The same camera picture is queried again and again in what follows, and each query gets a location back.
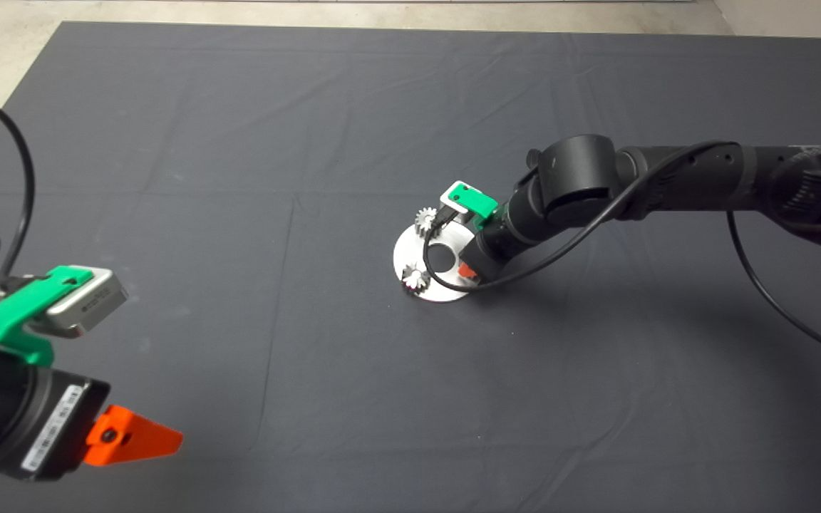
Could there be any dark grey table cloth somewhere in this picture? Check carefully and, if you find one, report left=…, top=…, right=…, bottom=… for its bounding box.
left=0, top=21, right=821, bottom=513

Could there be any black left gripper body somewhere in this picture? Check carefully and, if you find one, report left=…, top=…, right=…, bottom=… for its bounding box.
left=0, top=365, right=110, bottom=482

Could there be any green right camera mount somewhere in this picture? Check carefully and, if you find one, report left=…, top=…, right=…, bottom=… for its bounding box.
left=451, top=182, right=499, bottom=222

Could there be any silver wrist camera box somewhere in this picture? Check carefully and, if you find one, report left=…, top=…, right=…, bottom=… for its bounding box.
left=29, top=269, right=128, bottom=339
left=440, top=181, right=470, bottom=214

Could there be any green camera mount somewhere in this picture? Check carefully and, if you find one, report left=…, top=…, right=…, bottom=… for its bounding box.
left=0, top=266, right=94, bottom=368
left=451, top=182, right=499, bottom=222

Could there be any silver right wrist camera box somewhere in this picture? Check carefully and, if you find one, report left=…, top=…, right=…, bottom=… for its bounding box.
left=440, top=181, right=470, bottom=214

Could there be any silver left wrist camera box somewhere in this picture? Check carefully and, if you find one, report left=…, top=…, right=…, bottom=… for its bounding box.
left=29, top=269, right=128, bottom=339

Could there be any green left camera mount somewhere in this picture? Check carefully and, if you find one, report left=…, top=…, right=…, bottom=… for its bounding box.
left=0, top=266, right=94, bottom=368

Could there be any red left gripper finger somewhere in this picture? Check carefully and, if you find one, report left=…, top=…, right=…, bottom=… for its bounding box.
left=84, top=405, right=185, bottom=467

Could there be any round metal plate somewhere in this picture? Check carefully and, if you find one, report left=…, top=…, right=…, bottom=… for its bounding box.
left=393, top=224, right=475, bottom=303

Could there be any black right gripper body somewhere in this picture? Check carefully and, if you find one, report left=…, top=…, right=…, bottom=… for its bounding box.
left=464, top=203, right=536, bottom=282

